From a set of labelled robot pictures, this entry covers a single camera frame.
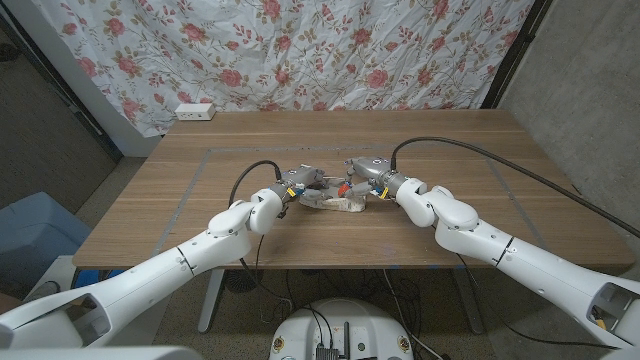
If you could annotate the floral backdrop cloth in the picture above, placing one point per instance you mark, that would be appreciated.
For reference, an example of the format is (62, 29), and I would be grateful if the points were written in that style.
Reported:
(300, 50)

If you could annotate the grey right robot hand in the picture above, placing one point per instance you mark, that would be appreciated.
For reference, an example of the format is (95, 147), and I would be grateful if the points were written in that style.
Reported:
(372, 169)

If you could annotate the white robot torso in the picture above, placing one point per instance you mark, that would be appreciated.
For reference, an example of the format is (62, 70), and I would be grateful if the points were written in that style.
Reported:
(300, 325)

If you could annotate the blue plastic bin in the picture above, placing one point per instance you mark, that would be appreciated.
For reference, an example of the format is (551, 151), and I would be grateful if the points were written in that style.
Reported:
(35, 235)

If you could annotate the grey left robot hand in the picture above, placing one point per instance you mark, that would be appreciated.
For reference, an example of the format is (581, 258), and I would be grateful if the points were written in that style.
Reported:
(302, 176)

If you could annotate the white power strip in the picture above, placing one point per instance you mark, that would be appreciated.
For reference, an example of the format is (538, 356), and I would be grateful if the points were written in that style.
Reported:
(195, 112)

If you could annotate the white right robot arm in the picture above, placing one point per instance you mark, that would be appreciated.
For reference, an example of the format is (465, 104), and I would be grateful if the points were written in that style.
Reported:
(550, 280)

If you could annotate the black frame pole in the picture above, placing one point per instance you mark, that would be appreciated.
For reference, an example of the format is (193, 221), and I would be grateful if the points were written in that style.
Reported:
(517, 50)

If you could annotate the white blue plastic machine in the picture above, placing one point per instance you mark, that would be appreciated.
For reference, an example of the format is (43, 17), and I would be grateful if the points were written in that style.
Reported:
(55, 270)

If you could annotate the red ball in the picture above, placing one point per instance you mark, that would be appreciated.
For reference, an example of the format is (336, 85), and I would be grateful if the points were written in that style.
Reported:
(342, 189)

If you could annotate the metal table leg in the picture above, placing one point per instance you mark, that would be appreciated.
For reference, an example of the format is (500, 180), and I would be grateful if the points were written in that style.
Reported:
(210, 305)
(470, 305)

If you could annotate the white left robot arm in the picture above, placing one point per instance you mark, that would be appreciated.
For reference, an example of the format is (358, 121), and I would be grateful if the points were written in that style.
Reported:
(150, 275)

